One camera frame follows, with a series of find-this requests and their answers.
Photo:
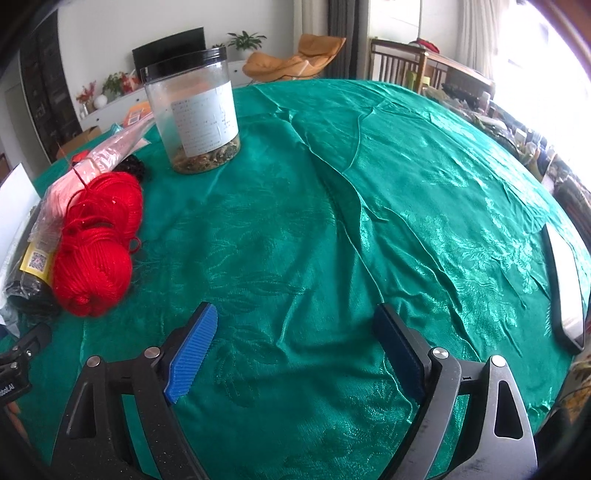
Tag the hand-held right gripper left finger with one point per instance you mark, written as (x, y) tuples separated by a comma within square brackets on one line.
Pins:
[(194, 350)]

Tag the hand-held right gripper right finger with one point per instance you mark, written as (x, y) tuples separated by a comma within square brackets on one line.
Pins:
[(397, 346)]

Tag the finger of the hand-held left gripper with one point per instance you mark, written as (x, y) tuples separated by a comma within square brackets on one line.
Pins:
[(34, 339)]

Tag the black package yellow label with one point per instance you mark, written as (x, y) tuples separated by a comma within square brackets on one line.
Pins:
[(27, 290)]

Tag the red yarn skein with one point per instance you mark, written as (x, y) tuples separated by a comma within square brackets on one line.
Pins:
[(92, 272)]

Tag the pink plastic package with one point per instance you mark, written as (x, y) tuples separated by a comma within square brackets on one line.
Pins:
[(106, 154)]

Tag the white board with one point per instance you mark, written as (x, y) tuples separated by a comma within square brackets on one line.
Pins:
[(14, 207)]

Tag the green satin tablecloth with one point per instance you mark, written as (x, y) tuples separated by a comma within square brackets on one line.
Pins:
[(300, 230)]

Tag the white tablet, black edge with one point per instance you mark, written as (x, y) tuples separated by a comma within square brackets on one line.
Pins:
[(565, 295)]

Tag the orange snack packet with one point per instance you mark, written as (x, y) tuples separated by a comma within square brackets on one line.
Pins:
[(81, 156)]

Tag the black mesh yarn ball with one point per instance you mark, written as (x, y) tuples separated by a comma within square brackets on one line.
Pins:
[(134, 168)]

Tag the cardboard box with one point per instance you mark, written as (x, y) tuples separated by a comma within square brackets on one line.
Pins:
[(81, 141)]

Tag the teal packet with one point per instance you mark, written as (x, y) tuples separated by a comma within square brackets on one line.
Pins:
[(115, 128)]

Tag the clear plastic jar black lid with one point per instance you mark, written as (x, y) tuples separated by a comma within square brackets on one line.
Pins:
[(194, 115)]

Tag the pile of assorted clutter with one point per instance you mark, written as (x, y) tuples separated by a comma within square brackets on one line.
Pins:
[(521, 138)]

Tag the orange book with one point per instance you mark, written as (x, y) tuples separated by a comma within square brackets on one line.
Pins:
[(137, 114)]

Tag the white low cabinet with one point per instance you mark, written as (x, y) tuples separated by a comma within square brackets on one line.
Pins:
[(115, 106)]

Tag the white round vase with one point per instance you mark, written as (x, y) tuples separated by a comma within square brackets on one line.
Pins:
[(100, 101)]

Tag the dark display cabinet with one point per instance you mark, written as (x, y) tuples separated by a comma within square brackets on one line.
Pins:
[(51, 92)]

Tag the red flowers in vase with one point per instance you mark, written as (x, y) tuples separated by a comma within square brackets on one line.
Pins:
[(85, 94)]

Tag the potted plant with red decorations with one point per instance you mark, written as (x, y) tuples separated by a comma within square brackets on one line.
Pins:
[(115, 83)]

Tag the red cloth item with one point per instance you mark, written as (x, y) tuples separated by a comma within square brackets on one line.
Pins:
[(427, 46)]

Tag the orange lounge chair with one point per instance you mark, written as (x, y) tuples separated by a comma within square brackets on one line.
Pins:
[(286, 62)]

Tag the black television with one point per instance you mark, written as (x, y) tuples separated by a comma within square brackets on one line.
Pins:
[(171, 46)]

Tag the green potted plant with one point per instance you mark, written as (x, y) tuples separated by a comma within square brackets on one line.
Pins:
[(247, 40)]

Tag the grey curtain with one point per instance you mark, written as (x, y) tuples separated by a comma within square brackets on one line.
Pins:
[(346, 32)]

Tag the floor lamp pole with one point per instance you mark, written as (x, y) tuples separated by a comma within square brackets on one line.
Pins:
[(421, 21)]

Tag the white sheer curtain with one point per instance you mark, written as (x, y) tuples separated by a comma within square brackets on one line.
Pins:
[(309, 21)]

